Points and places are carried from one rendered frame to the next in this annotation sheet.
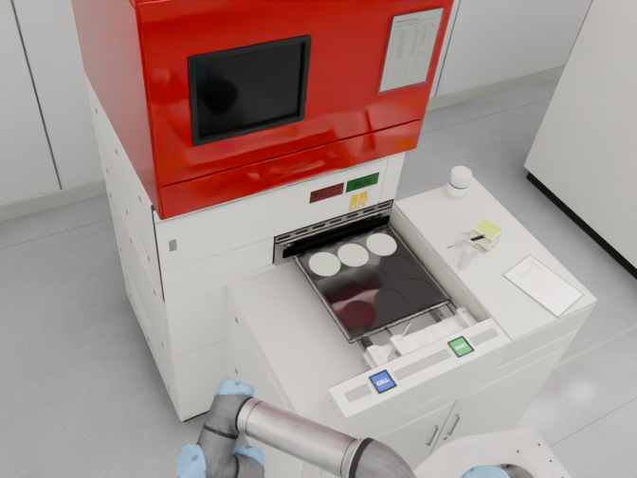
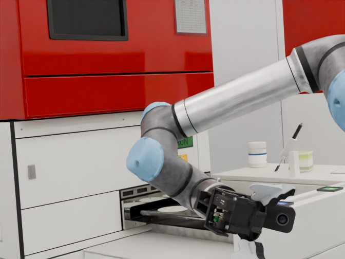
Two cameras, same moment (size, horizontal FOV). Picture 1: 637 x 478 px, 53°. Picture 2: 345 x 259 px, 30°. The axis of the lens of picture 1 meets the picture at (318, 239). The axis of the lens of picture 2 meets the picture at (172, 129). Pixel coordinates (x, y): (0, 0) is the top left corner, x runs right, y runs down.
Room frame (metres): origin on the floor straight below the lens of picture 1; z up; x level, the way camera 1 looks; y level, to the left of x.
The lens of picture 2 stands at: (-0.65, 0.40, 1.26)
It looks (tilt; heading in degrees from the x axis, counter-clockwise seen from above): 3 degrees down; 348
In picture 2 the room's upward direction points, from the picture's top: 4 degrees counter-clockwise
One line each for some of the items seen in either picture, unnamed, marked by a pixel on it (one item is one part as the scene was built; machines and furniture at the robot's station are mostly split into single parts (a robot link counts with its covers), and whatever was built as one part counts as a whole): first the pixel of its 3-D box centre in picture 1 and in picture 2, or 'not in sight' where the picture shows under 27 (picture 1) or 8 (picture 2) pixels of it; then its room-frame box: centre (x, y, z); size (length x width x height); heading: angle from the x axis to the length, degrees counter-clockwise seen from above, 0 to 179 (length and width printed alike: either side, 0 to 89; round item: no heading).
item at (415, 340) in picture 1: (421, 345); not in sight; (1.12, -0.34, 0.87); 0.36 x 0.08 x 0.03; 124
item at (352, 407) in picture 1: (418, 377); (308, 222); (0.99, -0.33, 0.89); 0.55 x 0.09 x 0.14; 124
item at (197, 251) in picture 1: (286, 220); (127, 173); (1.41, 0.10, 1.02); 0.82 x 0.03 x 0.40; 124
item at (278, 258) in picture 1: (334, 235); (170, 203); (1.49, -0.05, 0.89); 0.44 x 0.02 x 0.10; 124
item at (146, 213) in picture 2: (320, 297); (183, 217); (1.22, -0.03, 0.90); 0.37 x 0.01 x 0.01; 34
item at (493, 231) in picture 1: (485, 235); (300, 161); (1.48, -0.53, 1.00); 0.07 x 0.07 x 0.07; 52
